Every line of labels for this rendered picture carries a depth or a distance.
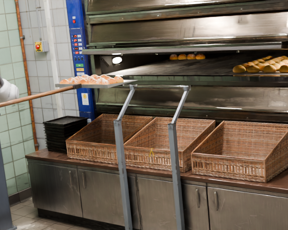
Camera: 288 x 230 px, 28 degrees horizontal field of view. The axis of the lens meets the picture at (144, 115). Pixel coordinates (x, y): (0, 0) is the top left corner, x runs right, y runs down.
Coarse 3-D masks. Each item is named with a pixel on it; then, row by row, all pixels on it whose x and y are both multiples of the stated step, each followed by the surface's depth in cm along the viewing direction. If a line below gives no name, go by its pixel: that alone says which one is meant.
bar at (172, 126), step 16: (128, 96) 423; (176, 112) 389; (176, 144) 387; (176, 160) 388; (176, 176) 389; (176, 192) 392; (128, 208) 426; (176, 208) 395; (128, 224) 426; (176, 224) 398
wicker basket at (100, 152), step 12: (96, 120) 490; (108, 120) 492; (132, 120) 476; (144, 120) 469; (84, 132) 480; (132, 132) 445; (72, 144) 461; (84, 144) 453; (96, 144) 444; (108, 144) 436; (72, 156) 464; (84, 156) 455; (96, 156) 447; (108, 156) 439
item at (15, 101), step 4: (60, 88) 419; (64, 88) 421; (68, 88) 424; (72, 88) 427; (44, 92) 407; (48, 92) 409; (52, 92) 411; (56, 92) 414; (60, 92) 419; (28, 96) 395; (32, 96) 397; (36, 96) 399; (40, 96) 402; (12, 100) 384; (16, 100) 386; (20, 100) 388; (24, 100) 391; (0, 104) 376; (4, 104) 378; (8, 104) 380; (12, 104) 384
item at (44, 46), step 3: (36, 42) 523; (39, 42) 521; (42, 42) 519; (45, 42) 522; (39, 45) 521; (42, 45) 520; (45, 45) 523; (39, 48) 522; (42, 48) 520; (45, 48) 523; (36, 51) 526; (39, 51) 523; (42, 51) 521; (45, 51) 523
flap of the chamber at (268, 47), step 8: (176, 48) 422; (184, 48) 418; (192, 48) 413; (200, 48) 409; (208, 48) 405; (216, 48) 401; (224, 48) 397; (232, 48) 393; (240, 48) 390; (248, 48) 386; (256, 48) 382; (264, 48) 379; (272, 48) 375; (280, 48) 372
